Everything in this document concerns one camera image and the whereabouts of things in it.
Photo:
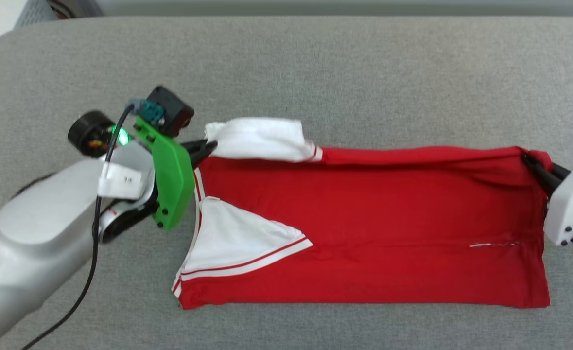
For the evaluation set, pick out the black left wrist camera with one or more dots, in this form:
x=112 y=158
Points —
x=172 y=110

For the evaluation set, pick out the grey fabric sofa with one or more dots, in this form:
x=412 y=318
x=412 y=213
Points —
x=315 y=73

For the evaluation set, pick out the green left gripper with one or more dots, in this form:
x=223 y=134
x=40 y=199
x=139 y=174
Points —
x=172 y=180

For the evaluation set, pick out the white paper label tag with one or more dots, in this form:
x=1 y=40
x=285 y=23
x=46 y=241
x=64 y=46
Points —
x=121 y=181

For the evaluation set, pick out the red white sleeved t-shirt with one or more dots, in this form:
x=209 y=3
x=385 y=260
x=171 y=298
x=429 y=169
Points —
x=388 y=218

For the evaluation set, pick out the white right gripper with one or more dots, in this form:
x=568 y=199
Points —
x=570 y=204

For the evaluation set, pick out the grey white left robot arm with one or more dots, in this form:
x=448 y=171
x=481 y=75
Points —
x=38 y=228

